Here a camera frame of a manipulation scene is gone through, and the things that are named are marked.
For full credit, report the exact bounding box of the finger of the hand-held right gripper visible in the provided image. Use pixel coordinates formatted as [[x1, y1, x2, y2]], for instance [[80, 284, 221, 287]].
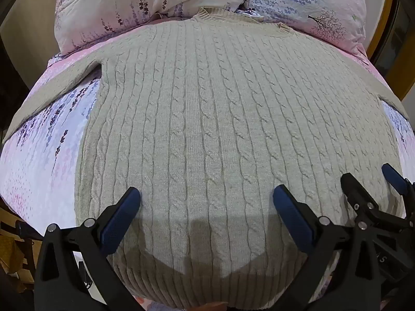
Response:
[[382, 164, 415, 198], [341, 173, 381, 214]]

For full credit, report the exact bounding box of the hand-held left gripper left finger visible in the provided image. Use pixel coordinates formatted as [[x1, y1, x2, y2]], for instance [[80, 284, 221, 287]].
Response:
[[34, 186, 146, 311]]

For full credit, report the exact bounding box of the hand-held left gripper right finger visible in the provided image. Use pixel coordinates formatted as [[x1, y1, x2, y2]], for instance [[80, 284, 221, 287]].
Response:
[[272, 185, 386, 311]]

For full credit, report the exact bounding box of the beige cable knit sweater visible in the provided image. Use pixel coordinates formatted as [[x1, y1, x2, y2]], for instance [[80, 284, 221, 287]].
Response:
[[3, 6, 411, 310]]

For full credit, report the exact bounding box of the pink floral bed sheet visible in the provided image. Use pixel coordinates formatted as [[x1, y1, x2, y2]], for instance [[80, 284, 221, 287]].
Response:
[[0, 48, 415, 311]]

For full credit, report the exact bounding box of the brown wooden furniture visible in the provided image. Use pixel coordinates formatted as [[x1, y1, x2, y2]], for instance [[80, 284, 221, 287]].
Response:
[[0, 197, 38, 294]]

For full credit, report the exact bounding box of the pink floral pillow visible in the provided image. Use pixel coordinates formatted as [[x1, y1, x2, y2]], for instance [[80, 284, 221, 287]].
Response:
[[245, 0, 368, 54], [53, 0, 248, 55]]

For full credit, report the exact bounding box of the yellow wooden frame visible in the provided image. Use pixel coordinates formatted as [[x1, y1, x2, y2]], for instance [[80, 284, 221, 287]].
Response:
[[366, 0, 415, 101]]

